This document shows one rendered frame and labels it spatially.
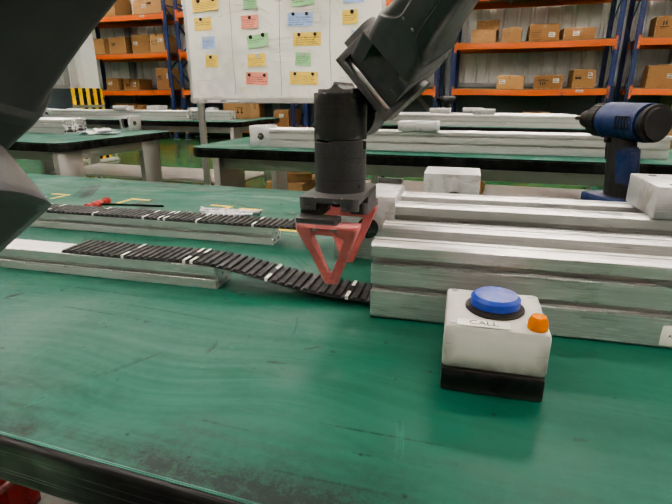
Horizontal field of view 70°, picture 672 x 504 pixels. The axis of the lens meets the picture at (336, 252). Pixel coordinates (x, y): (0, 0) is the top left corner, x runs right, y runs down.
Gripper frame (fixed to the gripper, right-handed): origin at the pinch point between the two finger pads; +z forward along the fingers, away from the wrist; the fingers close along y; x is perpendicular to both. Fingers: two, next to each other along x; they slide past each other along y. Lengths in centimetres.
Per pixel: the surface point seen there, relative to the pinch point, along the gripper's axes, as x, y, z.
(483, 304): -15.8, -14.4, -3.1
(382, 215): -2.5, 14.1, -3.0
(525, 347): -19.0, -16.6, -0.8
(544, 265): -21.6, -4.6, -3.6
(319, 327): -0.1, -8.7, 3.9
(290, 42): 112, 288, -55
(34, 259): 43.3, -2.1, 2.4
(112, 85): 832, 992, -45
